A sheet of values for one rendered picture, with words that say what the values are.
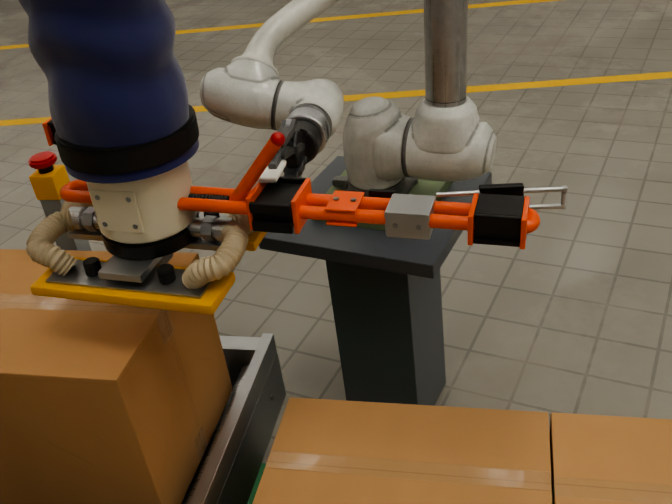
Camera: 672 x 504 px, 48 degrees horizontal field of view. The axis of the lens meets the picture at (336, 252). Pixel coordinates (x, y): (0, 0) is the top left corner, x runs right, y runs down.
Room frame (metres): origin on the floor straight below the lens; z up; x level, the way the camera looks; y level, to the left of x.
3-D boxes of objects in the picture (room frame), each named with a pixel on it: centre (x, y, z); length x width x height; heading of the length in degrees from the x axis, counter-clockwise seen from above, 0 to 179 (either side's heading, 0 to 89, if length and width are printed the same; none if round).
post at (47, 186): (1.82, 0.71, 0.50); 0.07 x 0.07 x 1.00; 74
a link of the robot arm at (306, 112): (1.36, 0.03, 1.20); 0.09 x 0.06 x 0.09; 74
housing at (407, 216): (1.02, -0.12, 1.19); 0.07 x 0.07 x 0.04; 70
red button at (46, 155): (1.82, 0.71, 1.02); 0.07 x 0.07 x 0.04
